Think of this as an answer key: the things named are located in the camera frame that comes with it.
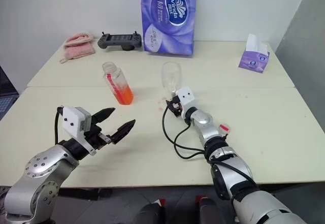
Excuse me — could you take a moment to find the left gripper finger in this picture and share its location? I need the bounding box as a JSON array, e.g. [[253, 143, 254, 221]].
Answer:
[[111, 119, 137, 145], [91, 107, 115, 127]]

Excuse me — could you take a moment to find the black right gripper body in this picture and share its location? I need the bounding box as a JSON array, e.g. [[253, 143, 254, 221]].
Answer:
[[170, 101, 183, 118]]

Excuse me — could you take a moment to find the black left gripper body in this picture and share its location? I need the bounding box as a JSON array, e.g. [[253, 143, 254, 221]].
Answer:
[[85, 123, 112, 150]]

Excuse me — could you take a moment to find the clear wine glass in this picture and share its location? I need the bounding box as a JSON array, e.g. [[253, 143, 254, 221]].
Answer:
[[161, 61, 182, 97]]

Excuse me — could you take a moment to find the bottle with orange liquid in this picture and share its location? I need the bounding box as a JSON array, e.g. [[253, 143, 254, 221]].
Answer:
[[102, 61, 135, 105]]

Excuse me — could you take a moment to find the large purple tissue pack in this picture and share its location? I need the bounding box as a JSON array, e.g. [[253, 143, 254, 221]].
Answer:
[[141, 0, 199, 57]]

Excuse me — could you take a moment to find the pink towel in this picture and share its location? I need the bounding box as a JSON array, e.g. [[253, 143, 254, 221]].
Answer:
[[59, 33, 96, 64]]

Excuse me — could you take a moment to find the grey handheld controller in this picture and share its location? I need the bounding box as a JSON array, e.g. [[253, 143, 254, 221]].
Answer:
[[97, 31, 143, 51]]

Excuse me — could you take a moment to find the dark rounded shape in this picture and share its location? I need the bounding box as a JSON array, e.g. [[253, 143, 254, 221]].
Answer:
[[138, 203, 166, 224]]

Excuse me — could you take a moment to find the small purple tissue box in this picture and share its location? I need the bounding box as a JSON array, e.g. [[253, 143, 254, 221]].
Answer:
[[238, 33, 271, 75]]

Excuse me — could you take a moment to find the dark laptop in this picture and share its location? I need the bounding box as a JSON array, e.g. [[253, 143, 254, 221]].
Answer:
[[0, 65, 20, 119]]

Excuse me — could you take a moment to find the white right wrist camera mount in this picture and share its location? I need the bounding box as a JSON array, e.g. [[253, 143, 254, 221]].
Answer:
[[177, 86, 198, 113]]

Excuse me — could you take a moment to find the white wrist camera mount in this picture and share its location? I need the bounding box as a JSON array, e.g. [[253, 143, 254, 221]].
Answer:
[[62, 106, 98, 156], [177, 86, 198, 113]]

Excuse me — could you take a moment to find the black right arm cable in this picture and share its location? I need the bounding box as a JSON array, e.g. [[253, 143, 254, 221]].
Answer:
[[162, 104, 257, 184]]

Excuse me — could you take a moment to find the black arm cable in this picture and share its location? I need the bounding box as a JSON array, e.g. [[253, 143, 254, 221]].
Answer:
[[54, 106, 64, 145], [162, 104, 257, 184]]

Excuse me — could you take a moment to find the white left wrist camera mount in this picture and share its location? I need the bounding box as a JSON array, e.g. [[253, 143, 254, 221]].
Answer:
[[62, 106, 98, 156]]

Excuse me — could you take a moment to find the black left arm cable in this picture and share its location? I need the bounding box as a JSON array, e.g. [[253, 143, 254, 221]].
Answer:
[[54, 106, 64, 145]]

